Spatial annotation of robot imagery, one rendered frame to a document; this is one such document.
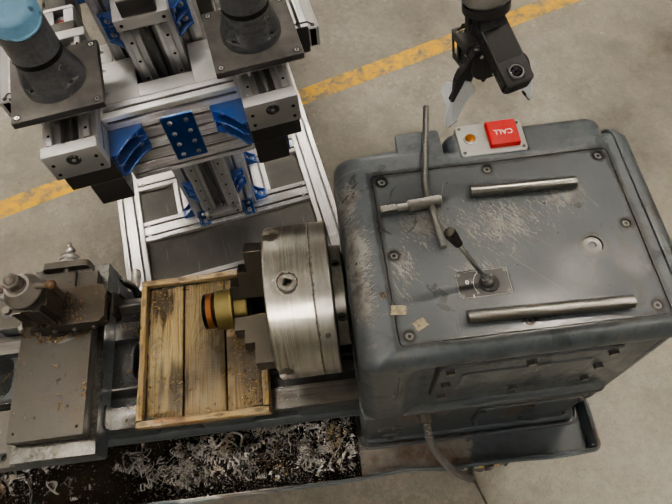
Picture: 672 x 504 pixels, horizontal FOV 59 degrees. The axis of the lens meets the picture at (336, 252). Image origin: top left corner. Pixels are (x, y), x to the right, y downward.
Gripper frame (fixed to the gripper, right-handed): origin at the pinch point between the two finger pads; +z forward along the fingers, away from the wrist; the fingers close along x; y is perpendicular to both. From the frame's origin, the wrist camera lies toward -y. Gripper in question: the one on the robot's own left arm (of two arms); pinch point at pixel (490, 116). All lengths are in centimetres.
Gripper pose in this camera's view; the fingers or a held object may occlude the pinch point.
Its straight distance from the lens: 106.0
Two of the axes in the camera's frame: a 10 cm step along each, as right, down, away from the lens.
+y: -2.7, -7.1, 6.4
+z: 1.8, 6.2, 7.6
